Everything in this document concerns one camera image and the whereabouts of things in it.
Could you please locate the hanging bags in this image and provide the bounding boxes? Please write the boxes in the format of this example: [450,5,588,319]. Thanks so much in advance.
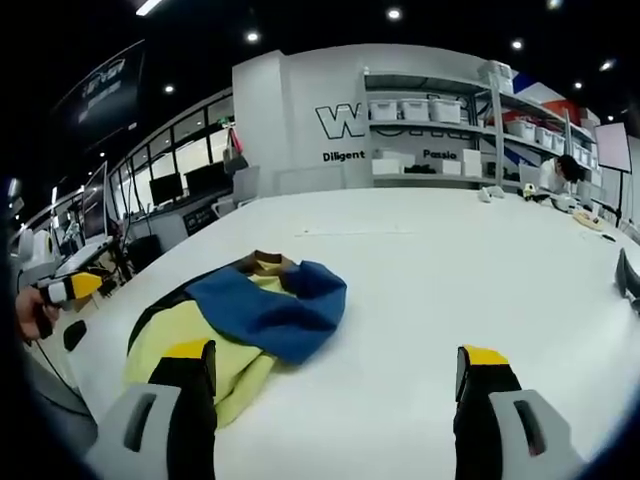
[222,127,249,174]

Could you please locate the white chair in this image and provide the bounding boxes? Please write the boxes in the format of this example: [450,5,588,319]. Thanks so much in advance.
[232,166,262,207]

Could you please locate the black cable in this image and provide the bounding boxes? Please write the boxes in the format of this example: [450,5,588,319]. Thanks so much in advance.
[28,338,92,417]

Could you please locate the black oval pad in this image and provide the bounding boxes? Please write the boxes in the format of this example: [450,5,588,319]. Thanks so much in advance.
[63,320,88,352]

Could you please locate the white round machine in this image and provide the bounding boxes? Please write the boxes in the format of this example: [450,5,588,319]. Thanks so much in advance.
[17,227,57,267]

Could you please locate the row of white storage bins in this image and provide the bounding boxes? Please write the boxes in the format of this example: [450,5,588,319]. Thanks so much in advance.
[372,59,597,169]

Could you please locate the beige flat object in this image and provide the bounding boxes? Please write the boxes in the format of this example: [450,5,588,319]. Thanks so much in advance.
[571,209,602,230]

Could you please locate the black object at table edge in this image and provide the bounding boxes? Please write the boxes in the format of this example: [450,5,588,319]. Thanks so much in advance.
[614,247,640,314]

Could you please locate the person's left hand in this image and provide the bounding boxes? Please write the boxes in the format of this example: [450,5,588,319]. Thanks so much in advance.
[14,288,60,342]

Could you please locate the dark hanging display screen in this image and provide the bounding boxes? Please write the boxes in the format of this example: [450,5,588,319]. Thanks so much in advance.
[49,39,147,151]

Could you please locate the grey metal shelving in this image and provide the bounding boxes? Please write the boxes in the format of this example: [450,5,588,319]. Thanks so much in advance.
[363,68,599,190]

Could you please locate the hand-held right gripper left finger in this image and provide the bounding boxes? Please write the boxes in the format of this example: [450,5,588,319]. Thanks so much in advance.
[84,338,220,480]

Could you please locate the silver-framed monitor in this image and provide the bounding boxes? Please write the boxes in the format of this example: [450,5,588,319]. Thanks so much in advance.
[81,161,110,242]

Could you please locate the white cardboard box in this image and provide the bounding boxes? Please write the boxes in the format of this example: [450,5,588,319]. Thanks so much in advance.
[371,149,417,176]

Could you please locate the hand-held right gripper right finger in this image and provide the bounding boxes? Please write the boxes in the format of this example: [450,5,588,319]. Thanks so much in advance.
[452,343,589,480]

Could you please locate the white screen on stand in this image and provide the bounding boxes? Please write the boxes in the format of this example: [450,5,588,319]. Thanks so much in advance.
[594,121,634,229]

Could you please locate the yellow blue brown garment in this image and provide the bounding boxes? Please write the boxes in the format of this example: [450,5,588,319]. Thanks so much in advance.
[122,249,349,429]

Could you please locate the ceiling spotlights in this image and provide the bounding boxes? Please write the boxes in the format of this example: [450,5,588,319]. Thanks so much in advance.
[162,4,619,96]

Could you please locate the black computer monitor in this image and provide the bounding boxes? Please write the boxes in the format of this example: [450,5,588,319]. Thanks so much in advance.
[148,172,184,207]
[184,164,226,197]

